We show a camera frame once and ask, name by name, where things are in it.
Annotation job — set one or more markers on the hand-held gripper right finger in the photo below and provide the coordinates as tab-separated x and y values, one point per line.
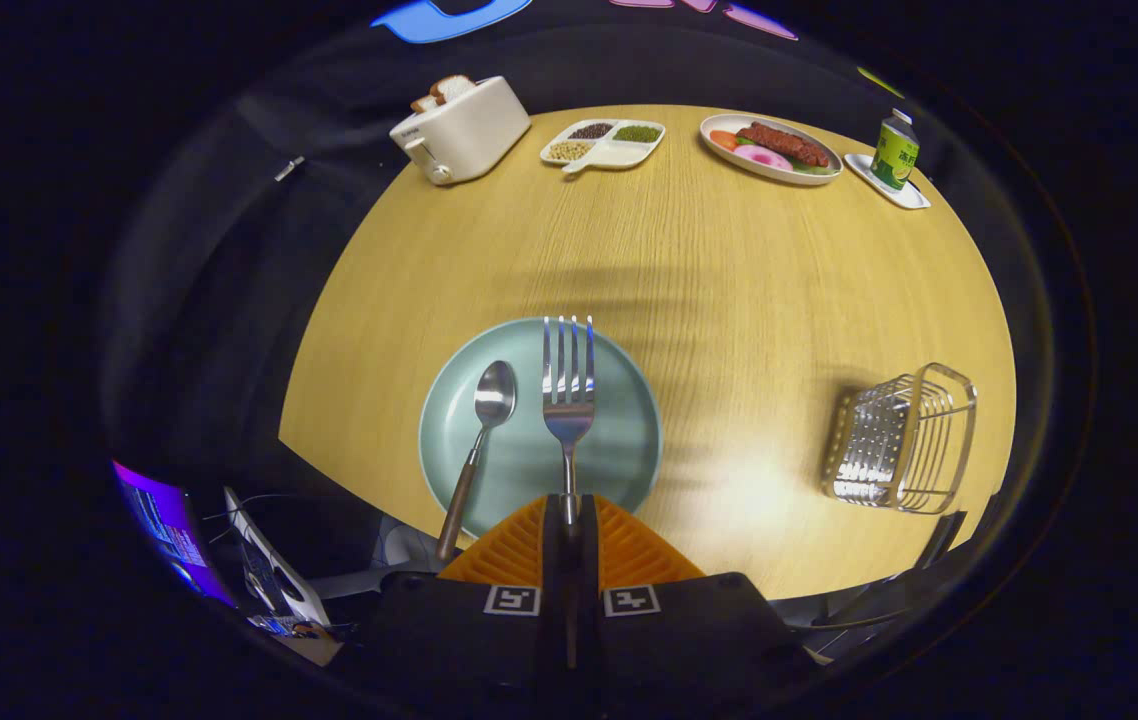
586	560

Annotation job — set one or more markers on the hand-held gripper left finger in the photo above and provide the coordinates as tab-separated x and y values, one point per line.
554	560

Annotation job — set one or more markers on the silver fork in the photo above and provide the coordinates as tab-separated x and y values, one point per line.
569	415

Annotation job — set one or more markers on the pale green round plate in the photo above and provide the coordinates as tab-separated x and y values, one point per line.
619	440

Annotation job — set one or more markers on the white keyboard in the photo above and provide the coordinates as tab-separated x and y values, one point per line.
274	580

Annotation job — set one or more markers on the glowing computer monitor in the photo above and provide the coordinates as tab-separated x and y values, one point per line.
169	530

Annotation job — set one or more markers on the white divided condiment dish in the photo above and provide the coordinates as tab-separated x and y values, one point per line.
619	155

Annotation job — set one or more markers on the white oval food plate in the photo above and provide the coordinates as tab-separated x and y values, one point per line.
729	160

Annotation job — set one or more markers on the white toaster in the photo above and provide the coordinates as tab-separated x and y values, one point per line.
474	135

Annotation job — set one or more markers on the orange carrot slice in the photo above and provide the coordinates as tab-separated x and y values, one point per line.
723	140

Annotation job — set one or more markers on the brown meat pieces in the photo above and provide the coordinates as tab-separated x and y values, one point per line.
784	143

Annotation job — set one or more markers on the toast bread slices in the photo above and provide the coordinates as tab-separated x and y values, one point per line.
449	90

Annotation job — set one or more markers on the white square coaster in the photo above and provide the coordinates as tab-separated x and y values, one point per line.
904	195

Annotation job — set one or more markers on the green label drink bottle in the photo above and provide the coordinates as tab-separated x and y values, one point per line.
895	155

